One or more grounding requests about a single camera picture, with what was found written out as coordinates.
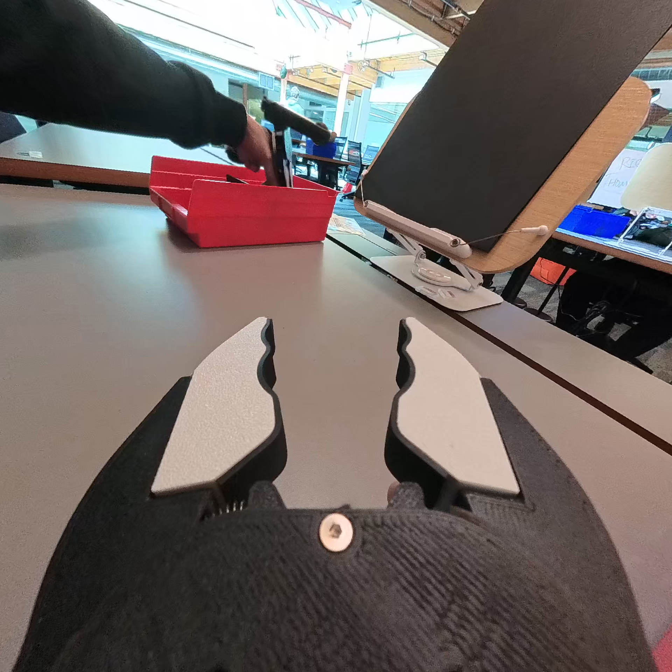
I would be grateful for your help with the red plastic bin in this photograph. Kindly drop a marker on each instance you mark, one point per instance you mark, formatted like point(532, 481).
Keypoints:
point(236, 215)

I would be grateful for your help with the beige chair back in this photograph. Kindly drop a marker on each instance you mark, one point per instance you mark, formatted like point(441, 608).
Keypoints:
point(651, 178)

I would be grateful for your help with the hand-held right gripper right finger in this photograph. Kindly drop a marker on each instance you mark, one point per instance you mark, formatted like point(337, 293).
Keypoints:
point(451, 420)

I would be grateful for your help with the printed paper leaflet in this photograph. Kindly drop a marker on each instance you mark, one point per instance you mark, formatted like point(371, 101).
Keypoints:
point(344, 225)

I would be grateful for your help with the person's right hand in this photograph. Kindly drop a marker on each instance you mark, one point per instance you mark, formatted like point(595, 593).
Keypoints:
point(392, 491)

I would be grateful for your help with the person's left forearm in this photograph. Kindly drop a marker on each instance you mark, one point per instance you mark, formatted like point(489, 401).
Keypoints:
point(105, 68)

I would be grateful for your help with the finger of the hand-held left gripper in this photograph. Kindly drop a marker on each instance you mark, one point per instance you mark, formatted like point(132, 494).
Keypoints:
point(283, 168)

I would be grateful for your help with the white handwritten sign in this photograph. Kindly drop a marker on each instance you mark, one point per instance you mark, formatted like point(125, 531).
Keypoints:
point(614, 178)

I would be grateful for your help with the orange container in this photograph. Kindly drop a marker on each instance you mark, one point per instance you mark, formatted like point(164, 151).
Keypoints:
point(551, 273)

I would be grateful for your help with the person's left hand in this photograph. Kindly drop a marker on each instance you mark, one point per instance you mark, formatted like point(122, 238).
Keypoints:
point(254, 147)

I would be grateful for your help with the black board sheet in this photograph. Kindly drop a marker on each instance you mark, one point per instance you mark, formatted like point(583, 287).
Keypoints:
point(498, 131)

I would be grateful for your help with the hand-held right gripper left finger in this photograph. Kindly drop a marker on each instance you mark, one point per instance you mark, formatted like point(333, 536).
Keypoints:
point(220, 420)

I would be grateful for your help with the grey desk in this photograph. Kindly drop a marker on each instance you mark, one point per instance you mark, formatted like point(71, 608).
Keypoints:
point(157, 315)

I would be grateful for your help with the table with wooden edge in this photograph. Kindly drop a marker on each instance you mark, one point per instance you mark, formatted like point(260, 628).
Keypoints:
point(603, 249)
point(78, 147)

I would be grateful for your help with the clear acrylic stand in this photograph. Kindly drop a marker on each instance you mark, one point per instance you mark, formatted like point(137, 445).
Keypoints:
point(645, 231)

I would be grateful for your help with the wooden book stand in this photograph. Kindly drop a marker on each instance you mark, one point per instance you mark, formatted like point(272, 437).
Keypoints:
point(577, 199)

